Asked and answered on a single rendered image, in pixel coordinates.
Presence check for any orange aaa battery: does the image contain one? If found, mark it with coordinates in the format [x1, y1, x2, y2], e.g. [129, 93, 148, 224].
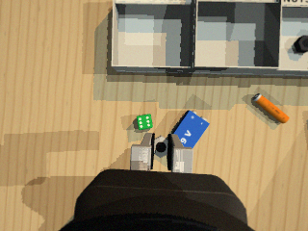
[253, 93, 289, 123]

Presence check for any blue 9v battery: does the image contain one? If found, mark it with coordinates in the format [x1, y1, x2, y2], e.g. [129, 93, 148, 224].
[171, 110, 210, 148]

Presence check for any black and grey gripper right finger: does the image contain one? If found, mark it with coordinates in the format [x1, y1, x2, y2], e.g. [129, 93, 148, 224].
[167, 134, 193, 173]

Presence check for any green die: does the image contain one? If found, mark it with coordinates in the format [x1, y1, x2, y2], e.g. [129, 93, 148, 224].
[137, 114, 153, 130]

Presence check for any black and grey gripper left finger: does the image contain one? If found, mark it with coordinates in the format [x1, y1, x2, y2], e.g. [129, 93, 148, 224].
[130, 133, 155, 171]

